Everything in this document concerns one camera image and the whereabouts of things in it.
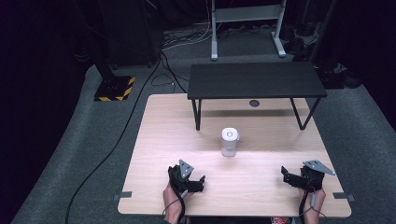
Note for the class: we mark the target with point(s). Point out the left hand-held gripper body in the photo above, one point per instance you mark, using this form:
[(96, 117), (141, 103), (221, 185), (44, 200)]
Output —
[(182, 174)]

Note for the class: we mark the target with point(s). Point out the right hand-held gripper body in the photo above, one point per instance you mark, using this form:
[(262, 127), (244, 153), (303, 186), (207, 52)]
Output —
[(313, 175)]

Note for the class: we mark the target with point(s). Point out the white lidded cup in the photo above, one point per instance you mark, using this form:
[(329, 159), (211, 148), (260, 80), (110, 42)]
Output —
[(229, 141)]

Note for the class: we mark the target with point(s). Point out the person's right hand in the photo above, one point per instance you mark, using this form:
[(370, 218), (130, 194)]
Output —
[(318, 199)]

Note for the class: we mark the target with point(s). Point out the person's left hand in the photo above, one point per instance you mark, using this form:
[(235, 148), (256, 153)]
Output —
[(172, 199)]

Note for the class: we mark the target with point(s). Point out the red printed clothing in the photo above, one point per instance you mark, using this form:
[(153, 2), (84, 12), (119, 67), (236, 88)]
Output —
[(280, 220)]

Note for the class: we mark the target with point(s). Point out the black low shelf table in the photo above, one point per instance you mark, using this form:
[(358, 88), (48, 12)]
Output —
[(253, 79)]

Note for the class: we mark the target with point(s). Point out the black shoes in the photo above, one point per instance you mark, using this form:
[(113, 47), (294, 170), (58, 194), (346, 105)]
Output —
[(341, 78)]

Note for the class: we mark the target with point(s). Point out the black base with hazard stripes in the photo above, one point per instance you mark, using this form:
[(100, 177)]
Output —
[(114, 88)]

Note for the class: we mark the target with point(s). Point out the dark cabinet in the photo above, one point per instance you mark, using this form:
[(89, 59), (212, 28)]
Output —
[(134, 34)]

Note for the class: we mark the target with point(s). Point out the grey metal stand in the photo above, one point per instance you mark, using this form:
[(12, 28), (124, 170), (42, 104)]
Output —
[(247, 13)]

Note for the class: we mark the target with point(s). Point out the grey table bracket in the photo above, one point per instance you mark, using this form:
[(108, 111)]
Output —
[(342, 196), (124, 195)]

